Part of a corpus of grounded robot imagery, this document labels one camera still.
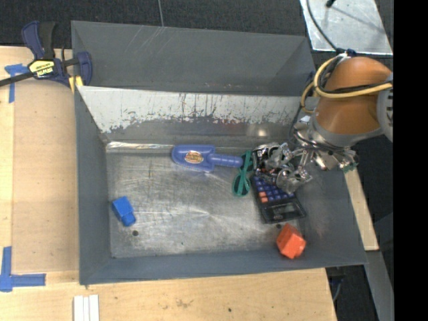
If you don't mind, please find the black calculator with blue keys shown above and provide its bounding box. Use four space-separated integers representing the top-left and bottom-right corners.
249 173 308 225

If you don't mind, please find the orange block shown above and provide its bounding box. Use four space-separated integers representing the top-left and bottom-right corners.
276 222 307 260

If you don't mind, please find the grey metal bin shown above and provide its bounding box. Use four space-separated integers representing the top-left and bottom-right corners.
70 20 369 286

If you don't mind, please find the blue block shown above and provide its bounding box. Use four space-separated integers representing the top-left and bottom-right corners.
110 195 137 228

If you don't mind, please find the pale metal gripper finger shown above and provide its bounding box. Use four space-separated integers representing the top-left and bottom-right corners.
252 142 296 171
276 165 314 194

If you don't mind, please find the blue toy trowel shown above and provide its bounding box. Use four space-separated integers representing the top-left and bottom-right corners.
171 144 245 174

